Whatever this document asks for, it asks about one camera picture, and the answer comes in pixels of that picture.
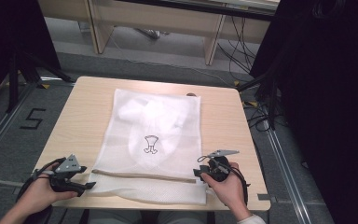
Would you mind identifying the bundle of black floor cables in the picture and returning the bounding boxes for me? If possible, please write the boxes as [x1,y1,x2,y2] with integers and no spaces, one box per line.
[216,15,281,133]

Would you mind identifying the grey power strip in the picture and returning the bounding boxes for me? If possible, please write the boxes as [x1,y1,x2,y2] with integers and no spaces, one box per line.
[133,27,171,40]

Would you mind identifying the person's right hand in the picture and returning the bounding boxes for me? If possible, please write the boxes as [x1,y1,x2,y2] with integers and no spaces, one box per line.
[200,161,247,217]

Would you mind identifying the person's legs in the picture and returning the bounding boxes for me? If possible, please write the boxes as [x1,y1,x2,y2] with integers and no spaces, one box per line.
[87,210,210,224]

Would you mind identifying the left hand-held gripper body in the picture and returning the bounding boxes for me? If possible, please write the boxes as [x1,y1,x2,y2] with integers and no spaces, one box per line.
[49,153,83,192]

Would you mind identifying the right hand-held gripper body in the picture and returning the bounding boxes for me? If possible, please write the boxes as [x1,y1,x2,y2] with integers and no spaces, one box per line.
[206,149,241,183]

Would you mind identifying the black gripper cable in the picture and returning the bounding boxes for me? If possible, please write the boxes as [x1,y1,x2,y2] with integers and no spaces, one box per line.
[16,157,67,203]
[197,154,252,207]

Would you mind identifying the grey tape strip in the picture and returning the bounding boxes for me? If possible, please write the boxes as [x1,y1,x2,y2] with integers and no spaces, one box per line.
[256,193,278,203]

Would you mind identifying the metal floor rail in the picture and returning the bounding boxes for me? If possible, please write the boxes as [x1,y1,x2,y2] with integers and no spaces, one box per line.
[0,83,36,167]
[264,127,312,224]

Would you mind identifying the person's left hand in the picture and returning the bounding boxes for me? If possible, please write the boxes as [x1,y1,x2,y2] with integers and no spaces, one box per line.
[18,162,79,216]

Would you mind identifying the black curtain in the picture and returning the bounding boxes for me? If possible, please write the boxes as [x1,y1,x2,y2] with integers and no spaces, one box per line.
[249,0,358,224]
[0,0,62,105]

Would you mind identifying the white mesh laundry bag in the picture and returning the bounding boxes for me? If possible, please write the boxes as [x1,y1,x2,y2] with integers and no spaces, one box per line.
[87,88,208,206]

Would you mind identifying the white garment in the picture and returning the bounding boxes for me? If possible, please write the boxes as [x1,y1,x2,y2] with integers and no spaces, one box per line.
[117,95,191,158]

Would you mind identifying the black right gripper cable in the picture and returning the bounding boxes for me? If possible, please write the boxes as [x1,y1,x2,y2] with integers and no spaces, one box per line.
[197,154,252,207]

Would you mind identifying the light wooden desk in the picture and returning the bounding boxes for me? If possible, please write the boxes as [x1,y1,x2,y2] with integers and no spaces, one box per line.
[37,0,282,66]

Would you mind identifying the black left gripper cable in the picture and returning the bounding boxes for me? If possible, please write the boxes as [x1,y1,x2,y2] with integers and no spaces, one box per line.
[16,157,67,203]

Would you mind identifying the black metal stand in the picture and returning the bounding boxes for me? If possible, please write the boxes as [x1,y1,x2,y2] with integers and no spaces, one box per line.
[6,50,75,114]
[236,69,282,131]

